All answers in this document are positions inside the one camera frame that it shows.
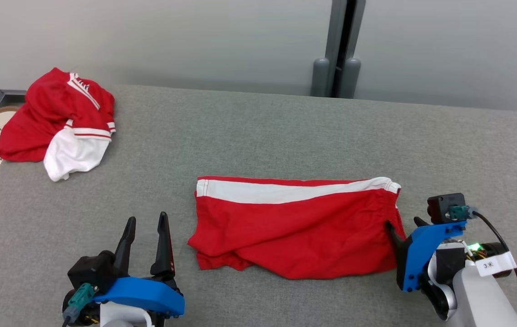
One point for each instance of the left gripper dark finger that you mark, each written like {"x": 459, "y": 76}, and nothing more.
{"x": 164, "y": 250}
{"x": 125, "y": 250}

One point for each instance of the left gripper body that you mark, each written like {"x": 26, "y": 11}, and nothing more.
{"x": 122, "y": 315}

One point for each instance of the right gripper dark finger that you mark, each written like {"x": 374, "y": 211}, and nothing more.
{"x": 420, "y": 222}
{"x": 396, "y": 238}

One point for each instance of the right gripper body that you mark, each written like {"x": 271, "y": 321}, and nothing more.
{"x": 446, "y": 268}

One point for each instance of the red shorts with white stripes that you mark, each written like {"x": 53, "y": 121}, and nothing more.
{"x": 294, "y": 227}

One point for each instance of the red Bulls 23 jersey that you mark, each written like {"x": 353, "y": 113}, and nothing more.
{"x": 36, "y": 122}

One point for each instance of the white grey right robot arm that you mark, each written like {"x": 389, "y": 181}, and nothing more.
{"x": 480, "y": 299}

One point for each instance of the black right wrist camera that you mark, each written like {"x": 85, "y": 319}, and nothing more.
{"x": 442, "y": 206}

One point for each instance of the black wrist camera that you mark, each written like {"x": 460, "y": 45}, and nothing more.
{"x": 90, "y": 271}
{"x": 442, "y": 206}

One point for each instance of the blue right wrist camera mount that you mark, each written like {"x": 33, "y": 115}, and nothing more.
{"x": 421, "y": 254}

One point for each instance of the teal right camera connector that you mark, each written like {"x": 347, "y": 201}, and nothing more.
{"x": 460, "y": 212}

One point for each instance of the teal camera connector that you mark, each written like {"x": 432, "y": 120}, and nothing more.
{"x": 81, "y": 296}
{"x": 460, "y": 212}

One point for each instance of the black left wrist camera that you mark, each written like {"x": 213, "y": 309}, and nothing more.
{"x": 90, "y": 271}

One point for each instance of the teal left camera connector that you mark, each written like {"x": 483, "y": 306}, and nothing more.
{"x": 81, "y": 296}

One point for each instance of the grey cylindrical post foot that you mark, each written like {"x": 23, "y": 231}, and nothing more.
{"x": 320, "y": 77}
{"x": 351, "y": 78}

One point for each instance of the grey partition post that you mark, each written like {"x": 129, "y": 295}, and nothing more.
{"x": 342, "y": 36}

